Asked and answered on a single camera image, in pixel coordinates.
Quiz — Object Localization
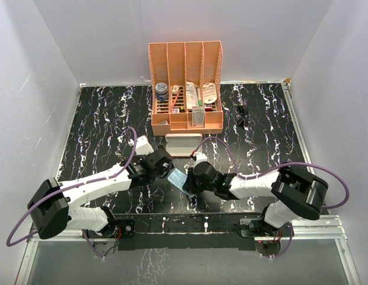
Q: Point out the grey white small box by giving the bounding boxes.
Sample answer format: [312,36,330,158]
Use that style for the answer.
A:
[192,106,205,128]

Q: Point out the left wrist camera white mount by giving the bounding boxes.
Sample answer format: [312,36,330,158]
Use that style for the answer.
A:
[128,135,154,155]

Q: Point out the orange desk organizer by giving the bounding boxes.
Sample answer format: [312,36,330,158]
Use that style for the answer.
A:
[148,41,224,136]

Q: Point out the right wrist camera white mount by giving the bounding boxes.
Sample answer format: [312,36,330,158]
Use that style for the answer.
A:
[191,151,208,164]

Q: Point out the blue cleaning cloth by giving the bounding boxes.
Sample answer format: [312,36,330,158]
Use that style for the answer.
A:
[167,169,195,198]

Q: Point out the pink glasses case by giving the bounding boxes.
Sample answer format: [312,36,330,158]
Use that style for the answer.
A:
[165,134,203,157]

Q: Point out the red pencil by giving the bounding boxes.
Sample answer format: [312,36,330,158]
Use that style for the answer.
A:
[171,88,182,109]

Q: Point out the black sunglasses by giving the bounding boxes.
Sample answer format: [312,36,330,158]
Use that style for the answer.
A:
[237,103,249,128]

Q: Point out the oval beige tag package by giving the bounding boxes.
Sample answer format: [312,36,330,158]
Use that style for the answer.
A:
[202,83,217,104]

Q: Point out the small white card box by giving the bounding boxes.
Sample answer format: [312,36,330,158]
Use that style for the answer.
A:
[172,85,180,94]

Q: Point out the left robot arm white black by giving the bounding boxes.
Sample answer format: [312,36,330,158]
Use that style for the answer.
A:
[27,147,174,240]

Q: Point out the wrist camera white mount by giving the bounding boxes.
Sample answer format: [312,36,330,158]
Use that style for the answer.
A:
[128,135,154,155]
[191,151,208,164]

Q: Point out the white tube package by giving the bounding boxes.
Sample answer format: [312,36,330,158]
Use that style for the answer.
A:
[186,81,198,110]

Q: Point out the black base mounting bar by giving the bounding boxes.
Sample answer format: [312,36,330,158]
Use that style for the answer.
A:
[83,213,294,252]

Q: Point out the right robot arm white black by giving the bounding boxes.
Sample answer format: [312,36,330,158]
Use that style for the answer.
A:
[182,161,328,236]

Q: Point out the blue white round tin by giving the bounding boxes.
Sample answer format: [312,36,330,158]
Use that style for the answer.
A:
[155,82,169,101]

